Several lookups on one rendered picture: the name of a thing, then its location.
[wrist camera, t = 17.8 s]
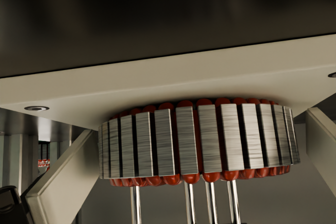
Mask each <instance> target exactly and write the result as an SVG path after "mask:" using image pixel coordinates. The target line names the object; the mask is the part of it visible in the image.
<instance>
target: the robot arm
mask: <svg viewBox="0 0 336 224"><path fill-rule="evenodd" d="M305 129H306V154H307V155H308V157H309V158H310V160H311V161H312V163H313V164H314V166H315V167H316V169H317V170H318V172H319V173H320V175H321V176H322V178H323V179H324V181H325V182H326V184H327V185H328V187H329V188H330V190H331V191H332V193H333V194H334V196H335V197H336V124H335V123H334V122H333V121H332V120H330V119H329V118H328V117H327V116H326V115H325V114H324V113H323V112H322V111H321V110H320V109H318V108H317V107H312V108H307V110H305ZM99 176H100V168H99V147H98V143H97V139H96V135H95V131H94V130H93V129H86V130H84V131H83V132H82V133H81V134H80V135H79V137H78V138H77V139H76V140H75V141H74V142H73V143H72V144H71V145H70V146H69V148H68V149H67V150H66V151H65V152H64V153H63V154H62V155H61V156H60V158H59V159H58V160H57V161H56V162H55V163H54V164H53V165H52V166H51V167H50V169H49V170H48V171H46V172H44V173H43V174H41V175H40V176H38V177H37V178H36V179H35V180H34V181H33V183H32V184H31V185H30V186H29V187H28V188H27V189H26V190H25V191H24V192H23V193H22V194H21V195H19V192H18V189H17V187H16V186H14V185H8V186H4V187H1V188H0V224H71V223H72V221H73V220H74V218H75V216H76V215H77V213H78V211H79V210H80V208H81V206H82V204H83V203H84V201H85V199H86V198H87V196H88V194H89V193H90V191H91V189H92V187H93V186H94V184H95V182H96V181H97V179H98V177H99Z"/></svg>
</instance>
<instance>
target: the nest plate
mask: <svg viewBox="0 0 336 224"><path fill-rule="evenodd" d="M335 93H336V34H330V35H322V36H315V37H307V38H300V39H292V40H285V41H277V42H270V43H262V44H254V45H247V46H239V47H232V48H224V49H217V50H209V51H202V52H194V53H187V54H179V55H172V56H164V57H157V58H149V59H142V60H134V61H127V62H119V63H112V64H104V65H97V66H89V67H82V68H74V69H67V70H59V71H52V72H44V73H37V74H29V75H22V76H14V77H6V78H0V108H4V109H8V110H12V111H16V112H20V113H25V114H29V115H33V116H37V117H41V118H45V119H49V120H53V121H58V122H62V123H66V124H70V125H74V126H78V127H82V128H86V129H92V130H95V131H98V127H99V126H100V125H101V124H102V123H104V122H108V121H109V120H110V118H111V117H113V116H114V115H116V114H121V113H122V112H124V111H131V110H132V109H135V108H144V107H146V106H149V105H155V106H160V105H161V104H163V103H166V102H169V103H172V104H174V105H175V106H177V104H178V103H179V102H180V101H183V100H188V101H190V102H191V103H192V104H193V109H194V110H195V106H196V103H197V101H198V100H199V99H208V100H210V101H211V102H213V101H214V100H216V99H217V98H226V99H229V100H230V99H233V98H237V97H238V98H243V99H248V98H256V99H258V100H260V99H266V100H268V101H274V102H275V103H278V104H279V105H280V106H285V107H288V108H290V109H291V110H292V115H293V118H294V117H296V116H298V115H299V114H301V113H303V112H304V111H306V110H307V109H308V108H311V107H313V106H314V105H316V104H318V103H319V102H321V101H323V100H324V99H326V98H328V97H329V96H331V95H333V94H335Z"/></svg>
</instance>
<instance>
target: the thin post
mask: <svg viewBox="0 0 336 224"><path fill-rule="evenodd" d="M130 199H131V220H132V224H142V217H141V198H140V187H139V186H134V187H130Z"/></svg>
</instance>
